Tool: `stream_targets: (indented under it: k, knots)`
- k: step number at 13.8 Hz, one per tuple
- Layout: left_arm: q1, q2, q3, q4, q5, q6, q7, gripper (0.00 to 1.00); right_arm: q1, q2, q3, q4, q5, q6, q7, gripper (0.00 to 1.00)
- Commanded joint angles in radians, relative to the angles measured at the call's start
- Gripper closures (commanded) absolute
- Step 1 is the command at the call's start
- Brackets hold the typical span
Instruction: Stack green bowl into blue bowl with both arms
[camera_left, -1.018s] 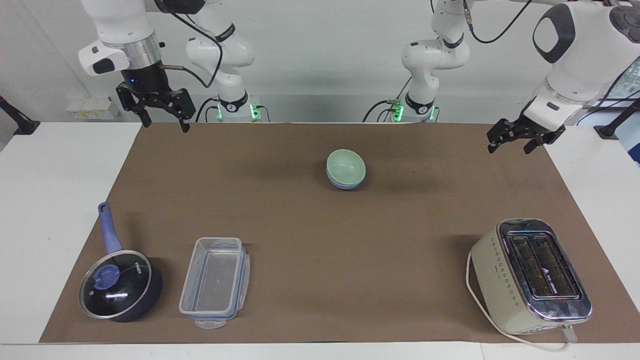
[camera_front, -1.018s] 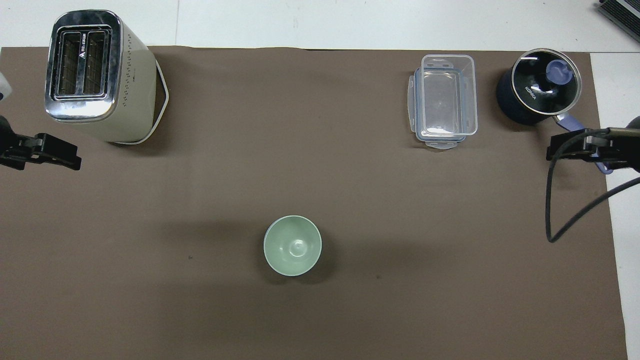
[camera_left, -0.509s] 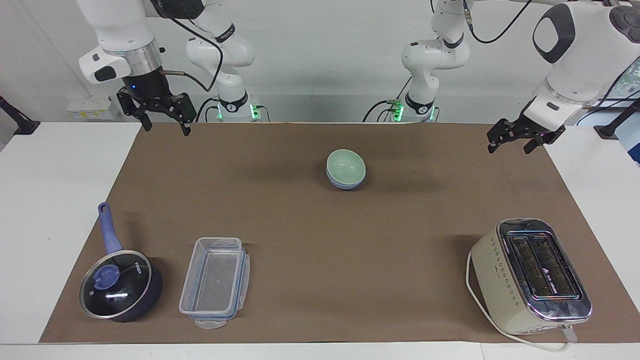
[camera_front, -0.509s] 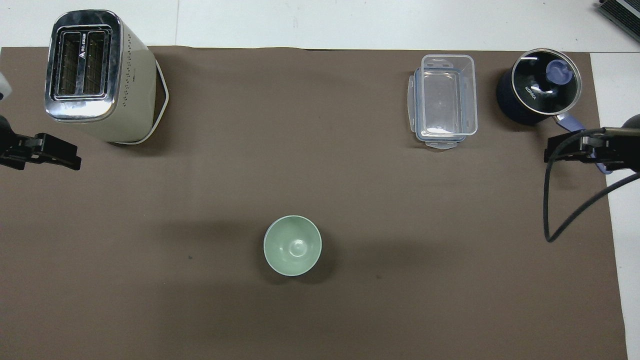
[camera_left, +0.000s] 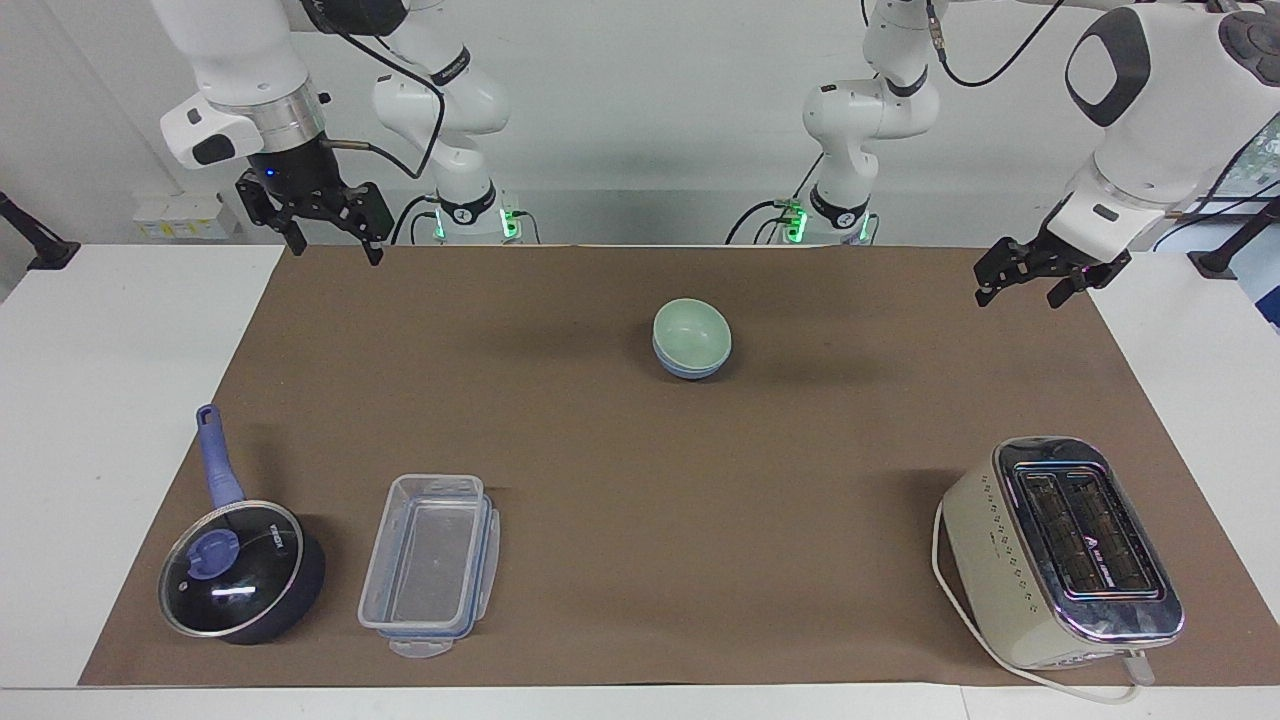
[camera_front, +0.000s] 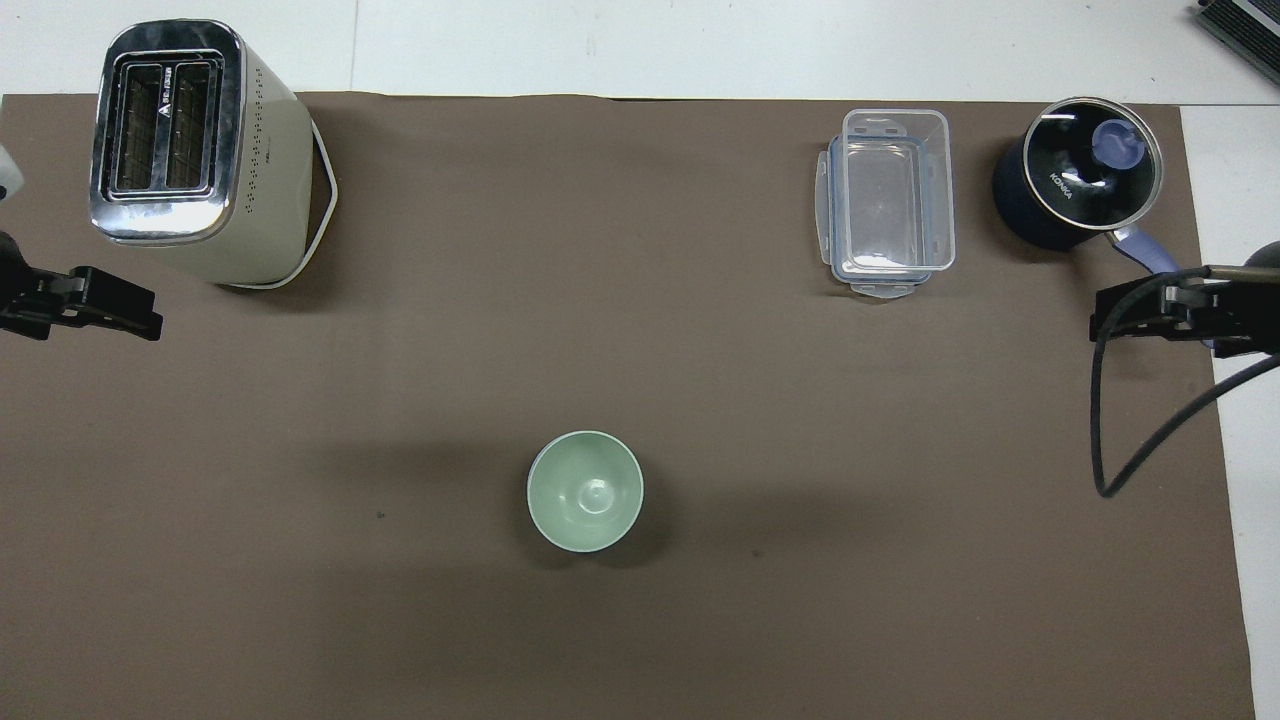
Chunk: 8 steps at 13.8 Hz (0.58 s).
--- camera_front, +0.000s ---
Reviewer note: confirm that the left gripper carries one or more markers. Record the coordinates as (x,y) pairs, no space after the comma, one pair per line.
(22,300)

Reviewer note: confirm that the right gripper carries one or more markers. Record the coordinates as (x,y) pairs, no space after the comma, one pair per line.
(1245,315)

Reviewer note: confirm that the green bowl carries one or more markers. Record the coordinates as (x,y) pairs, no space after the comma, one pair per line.
(585,492)

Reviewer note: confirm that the glass lid with blue knob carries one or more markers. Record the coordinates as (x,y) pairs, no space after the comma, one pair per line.
(1075,165)

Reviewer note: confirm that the cream and chrome toaster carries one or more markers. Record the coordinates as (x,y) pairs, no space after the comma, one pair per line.
(250,180)

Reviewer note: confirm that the clear plastic food container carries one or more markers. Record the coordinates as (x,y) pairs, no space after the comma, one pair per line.
(895,190)

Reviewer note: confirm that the clear lid with blue trim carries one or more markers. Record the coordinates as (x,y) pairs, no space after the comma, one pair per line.
(823,200)

